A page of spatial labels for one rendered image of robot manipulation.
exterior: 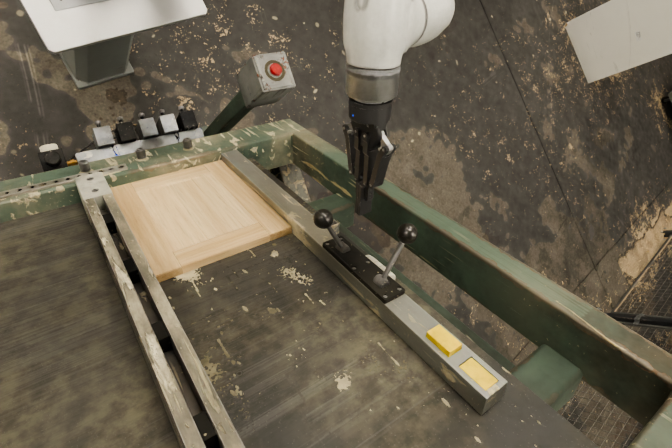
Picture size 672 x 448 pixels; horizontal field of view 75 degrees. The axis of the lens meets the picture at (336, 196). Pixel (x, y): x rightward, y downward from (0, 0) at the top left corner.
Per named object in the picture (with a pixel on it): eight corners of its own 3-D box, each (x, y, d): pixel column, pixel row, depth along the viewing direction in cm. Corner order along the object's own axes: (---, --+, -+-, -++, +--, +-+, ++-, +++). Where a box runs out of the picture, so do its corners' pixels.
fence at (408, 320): (237, 161, 132) (236, 149, 130) (502, 398, 66) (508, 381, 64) (222, 165, 129) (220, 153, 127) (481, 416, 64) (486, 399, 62)
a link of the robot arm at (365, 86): (376, 54, 78) (374, 87, 81) (335, 60, 73) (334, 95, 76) (412, 66, 71) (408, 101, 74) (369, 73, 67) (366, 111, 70)
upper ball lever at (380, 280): (378, 281, 83) (410, 220, 81) (391, 293, 81) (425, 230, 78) (365, 281, 81) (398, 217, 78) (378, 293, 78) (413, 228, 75)
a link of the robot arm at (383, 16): (386, 75, 66) (423, 59, 75) (396, -42, 58) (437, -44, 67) (328, 63, 71) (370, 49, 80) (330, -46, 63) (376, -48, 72)
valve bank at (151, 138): (191, 115, 158) (206, 92, 137) (203, 152, 158) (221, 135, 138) (29, 145, 132) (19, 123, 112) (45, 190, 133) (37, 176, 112)
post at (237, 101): (209, 135, 218) (260, 80, 153) (213, 146, 218) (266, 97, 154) (198, 137, 215) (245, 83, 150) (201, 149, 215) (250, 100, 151)
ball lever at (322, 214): (346, 240, 91) (321, 201, 82) (357, 250, 88) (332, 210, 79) (332, 252, 90) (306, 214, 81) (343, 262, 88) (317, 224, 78)
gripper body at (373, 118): (403, 99, 74) (398, 149, 79) (372, 86, 80) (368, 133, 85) (369, 107, 70) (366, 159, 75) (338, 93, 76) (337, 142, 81)
